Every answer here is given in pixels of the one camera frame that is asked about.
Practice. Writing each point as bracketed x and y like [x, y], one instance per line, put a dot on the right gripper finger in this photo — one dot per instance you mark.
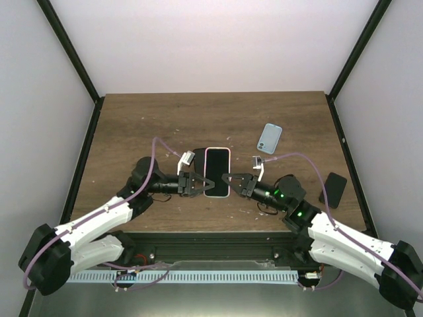
[232, 177]
[240, 189]

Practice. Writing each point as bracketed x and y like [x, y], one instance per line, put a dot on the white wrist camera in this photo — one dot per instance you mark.
[258, 164]
[186, 159]

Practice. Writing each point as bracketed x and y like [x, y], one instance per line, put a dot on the left black frame post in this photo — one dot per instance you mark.
[66, 43]

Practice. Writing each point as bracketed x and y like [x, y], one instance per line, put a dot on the right black frame post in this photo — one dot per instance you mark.
[362, 41]

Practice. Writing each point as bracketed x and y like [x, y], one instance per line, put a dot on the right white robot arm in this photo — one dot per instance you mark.
[394, 269]

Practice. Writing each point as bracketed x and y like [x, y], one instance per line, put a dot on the black front rail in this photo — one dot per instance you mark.
[281, 247]

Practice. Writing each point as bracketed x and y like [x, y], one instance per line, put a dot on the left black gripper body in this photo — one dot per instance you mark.
[182, 187]

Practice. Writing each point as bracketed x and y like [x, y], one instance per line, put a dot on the light blue phone case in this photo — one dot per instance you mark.
[269, 138]

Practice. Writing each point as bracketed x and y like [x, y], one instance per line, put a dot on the black frame post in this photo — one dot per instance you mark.
[66, 43]
[362, 41]

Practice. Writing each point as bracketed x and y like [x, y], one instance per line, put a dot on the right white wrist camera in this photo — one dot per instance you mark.
[258, 164]

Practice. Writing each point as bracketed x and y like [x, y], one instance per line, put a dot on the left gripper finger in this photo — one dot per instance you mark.
[199, 179]
[195, 191]

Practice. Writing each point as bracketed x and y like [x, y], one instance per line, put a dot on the pink phone case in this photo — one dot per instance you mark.
[205, 158]

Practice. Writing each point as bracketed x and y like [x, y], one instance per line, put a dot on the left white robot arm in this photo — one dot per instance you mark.
[54, 254]

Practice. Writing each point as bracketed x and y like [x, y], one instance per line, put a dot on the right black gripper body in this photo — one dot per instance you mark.
[253, 193]

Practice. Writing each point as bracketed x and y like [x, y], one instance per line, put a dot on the light blue slotted strip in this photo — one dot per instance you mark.
[187, 277]

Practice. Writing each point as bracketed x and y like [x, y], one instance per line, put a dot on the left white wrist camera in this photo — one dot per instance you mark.
[186, 159]

